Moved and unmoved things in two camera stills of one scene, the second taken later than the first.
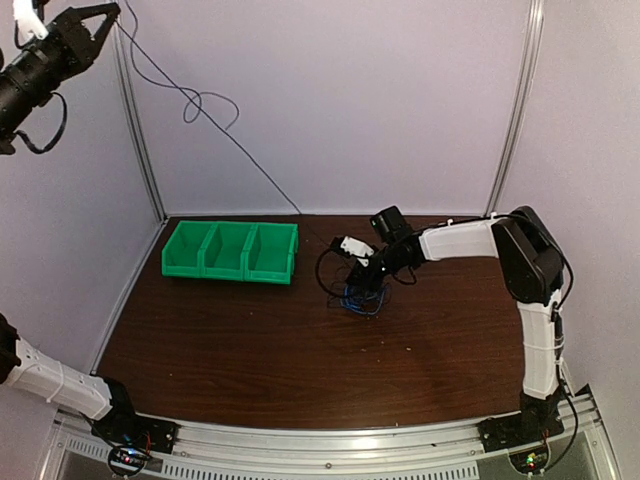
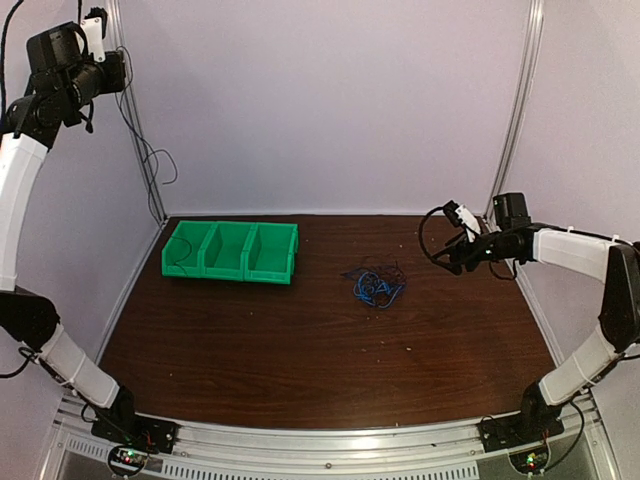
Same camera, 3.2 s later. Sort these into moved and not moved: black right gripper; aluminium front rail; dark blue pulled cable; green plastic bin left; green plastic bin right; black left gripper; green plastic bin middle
Moved: black left gripper; black right gripper; dark blue pulled cable
Not moved: green plastic bin middle; green plastic bin right; green plastic bin left; aluminium front rail
